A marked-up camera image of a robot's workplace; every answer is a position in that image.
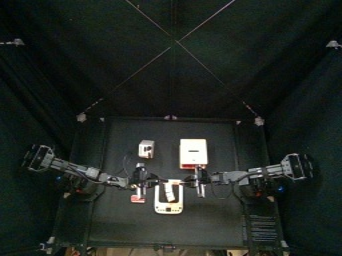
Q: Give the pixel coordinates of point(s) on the red striped toy block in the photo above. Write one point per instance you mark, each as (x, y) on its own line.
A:
(138, 199)

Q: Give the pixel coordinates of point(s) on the white toy cleaver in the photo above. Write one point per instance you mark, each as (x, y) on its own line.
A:
(169, 191)

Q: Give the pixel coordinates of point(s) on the cream box with red stripe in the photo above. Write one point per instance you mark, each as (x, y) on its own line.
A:
(193, 151)

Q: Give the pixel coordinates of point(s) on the printed label sticker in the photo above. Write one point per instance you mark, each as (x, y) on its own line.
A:
(262, 228)

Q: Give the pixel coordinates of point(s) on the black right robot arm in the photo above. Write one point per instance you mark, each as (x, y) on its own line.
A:
(272, 171)

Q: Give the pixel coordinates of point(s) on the silver frame clamp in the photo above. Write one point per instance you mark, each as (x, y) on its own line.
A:
(81, 117)
(260, 121)
(17, 42)
(335, 44)
(170, 117)

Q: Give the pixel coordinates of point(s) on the white toy tray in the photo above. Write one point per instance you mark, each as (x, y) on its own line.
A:
(169, 208)

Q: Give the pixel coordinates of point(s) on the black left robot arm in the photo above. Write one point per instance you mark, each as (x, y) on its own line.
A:
(67, 165)

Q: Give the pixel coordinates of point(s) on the white toy knife block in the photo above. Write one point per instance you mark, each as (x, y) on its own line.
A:
(146, 149)

